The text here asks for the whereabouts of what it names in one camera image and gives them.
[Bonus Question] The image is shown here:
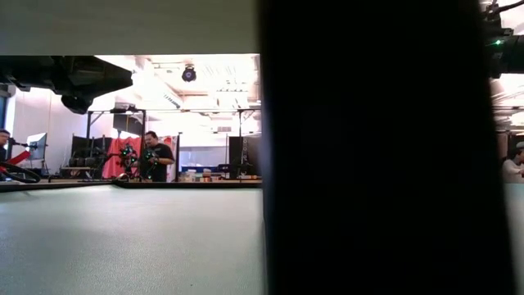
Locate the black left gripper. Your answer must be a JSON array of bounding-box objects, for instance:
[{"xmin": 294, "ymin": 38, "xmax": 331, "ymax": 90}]
[{"xmin": 24, "ymin": 55, "xmax": 134, "ymax": 103}]

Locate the floral banner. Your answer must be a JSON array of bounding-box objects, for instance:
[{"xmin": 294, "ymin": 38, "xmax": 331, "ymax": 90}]
[{"xmin": 161, "ymin": 135, "xmax": 180, "ymax": 183}]

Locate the red cloth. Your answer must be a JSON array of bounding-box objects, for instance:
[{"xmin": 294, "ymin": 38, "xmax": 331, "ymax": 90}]
[{"xmin": 102, "ymin": 137, "xmax": 142, "ymax": 179}]

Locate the person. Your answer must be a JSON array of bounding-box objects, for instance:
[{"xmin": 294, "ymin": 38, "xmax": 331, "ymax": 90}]
[
  {"xmin": 501, "ymin": 141, "xmax": 524, "ymax": 184},
  {"xmin": 138, "ymin": 129, "xmax": 176, "ymax": 183},
  {"xmin": 0, "ymin": 128, "xmax": 11, "ymax": 163}
]

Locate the white background monitor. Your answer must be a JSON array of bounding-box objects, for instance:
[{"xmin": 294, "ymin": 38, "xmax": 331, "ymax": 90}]
[{"xmin": 25, "ymin": 132, "xmax": 48, "ymax": 161}]

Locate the glass partition panel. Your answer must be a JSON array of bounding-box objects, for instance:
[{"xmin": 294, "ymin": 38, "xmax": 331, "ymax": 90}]
[{"xmin": 178, "ymin": 145, "xmax": 229, "ymax": 174}]

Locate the red bar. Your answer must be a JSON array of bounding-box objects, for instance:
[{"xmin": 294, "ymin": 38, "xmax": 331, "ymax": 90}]
[{"xmin": 0, "ymin": 150, "xmax": 32, "ymax": 173}]

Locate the green table mat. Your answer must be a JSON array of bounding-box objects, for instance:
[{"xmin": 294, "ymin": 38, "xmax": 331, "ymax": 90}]
[{"xmin": 0, "ymin": 183, "xmax": 524, "ymax": 295}]

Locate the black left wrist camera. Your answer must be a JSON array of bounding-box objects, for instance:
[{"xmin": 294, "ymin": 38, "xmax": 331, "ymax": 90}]
[{"xmin": 60, "ymin": 93, "xmax": 94, "ymax": 116}]

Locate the black background gantry frame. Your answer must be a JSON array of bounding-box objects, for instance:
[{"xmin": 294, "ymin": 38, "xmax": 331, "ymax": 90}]
[{"xmin": 80, "ymin": 106, "xmax": 263, "ymax": 181}]

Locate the black round ceiling camera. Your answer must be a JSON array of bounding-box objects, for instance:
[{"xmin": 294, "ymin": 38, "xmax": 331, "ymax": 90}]
[{"xmin": 181, "ymin": 64, "xmax": 197, "ymax": 84}]

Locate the black table frame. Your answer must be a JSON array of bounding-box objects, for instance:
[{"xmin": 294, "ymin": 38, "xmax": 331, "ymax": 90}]
[{"xmin": 0, "ymin": 179, "xmax": 263, "ymax": 193}]

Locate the black cable loop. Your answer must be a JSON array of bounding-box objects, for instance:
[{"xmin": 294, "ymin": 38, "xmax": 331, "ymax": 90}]
[{"xmin": 0, "ymin": 161, "xmax": 42, "ymax": 184}]

